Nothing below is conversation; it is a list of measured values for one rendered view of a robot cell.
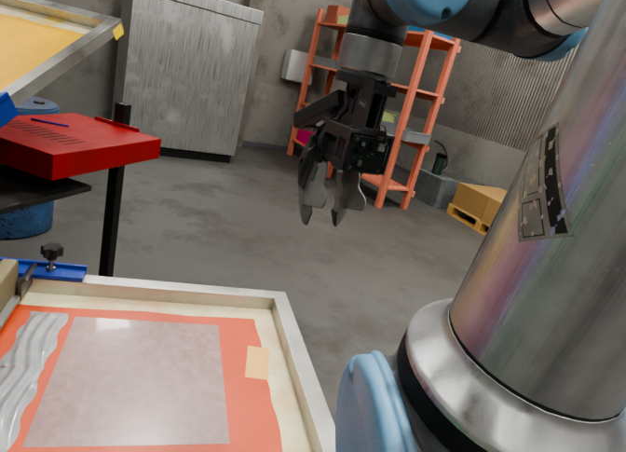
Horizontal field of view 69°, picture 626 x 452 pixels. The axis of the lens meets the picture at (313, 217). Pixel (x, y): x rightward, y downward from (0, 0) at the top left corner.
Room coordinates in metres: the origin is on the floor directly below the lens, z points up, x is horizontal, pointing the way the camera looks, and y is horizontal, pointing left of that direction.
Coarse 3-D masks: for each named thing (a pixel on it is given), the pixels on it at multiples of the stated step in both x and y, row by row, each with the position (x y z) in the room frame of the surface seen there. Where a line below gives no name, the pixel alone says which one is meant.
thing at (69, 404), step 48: (48, 384) 0.62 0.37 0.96; (96, 384) 0.65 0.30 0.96; (144, 384) 0.68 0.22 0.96; (192, 384) 0.71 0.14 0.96; (240, 384) 0.74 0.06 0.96; (48, 432) 0.53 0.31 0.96; (96, 432) 0.55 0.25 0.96; (144, 432) 0.57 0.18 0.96; (192, 432) 0.60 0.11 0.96; (240, 432) 0.62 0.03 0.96
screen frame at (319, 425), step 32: (32, 288) 0.86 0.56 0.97; (64, 288) 0.88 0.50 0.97; (96, 288) 0.91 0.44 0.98; (128, 288) 0.93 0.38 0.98; (160, 288) 0.95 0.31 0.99; (192, 288) 0.99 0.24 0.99; (224, 288) 1.02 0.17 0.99; (288, 320) 0.95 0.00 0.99; (288, 352) 0.85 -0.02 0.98; (320, 416) 0.67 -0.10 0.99; (320, 448) 0.60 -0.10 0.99
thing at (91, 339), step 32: (96, 320) 0.82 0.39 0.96; (128, 320) 0.85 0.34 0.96; (160, 320) 0.88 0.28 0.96; (192, 320) 0.91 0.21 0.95; (224, 320) 0.94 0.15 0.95; (0, 352) 0.67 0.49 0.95; (64, 352) 0.71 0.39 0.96; (96, 352) 0.73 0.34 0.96; (128, 352) 0.75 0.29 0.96; (160, 352) 0.77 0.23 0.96; (192, 352) 0.80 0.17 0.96; (224, 352) 0.82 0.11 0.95
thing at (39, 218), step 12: (24, 108) 2.79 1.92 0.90; (36, 108) 2.87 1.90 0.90; (48, 108) 2.96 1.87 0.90; (48, 204) 2.99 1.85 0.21; (0, 216) 2.71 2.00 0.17; (12, 216) 2.75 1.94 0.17; (24, 216) 2.80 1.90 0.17; (36, 216) 2.88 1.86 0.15; (48, 216) 3.00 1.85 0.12; (0, 228) 2.71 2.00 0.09; (12, 228) 2.75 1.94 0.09; (24, 228) 2.80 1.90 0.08; (36, 228) 2.88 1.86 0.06; (48, 228) 3.01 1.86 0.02
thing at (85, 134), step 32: (0, 128) 1.54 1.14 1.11; (32, 128) 1.64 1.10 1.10; (64, 128) 1.76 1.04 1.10; (96, 128) 1.89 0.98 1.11; (128, 128) 2.01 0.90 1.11; (0, 160) 1.43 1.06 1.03; (32, 160) 1.41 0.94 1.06; (64, 160) 1.44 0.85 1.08; (96, 160) 1.59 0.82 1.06; (128, 160) 1.77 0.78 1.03
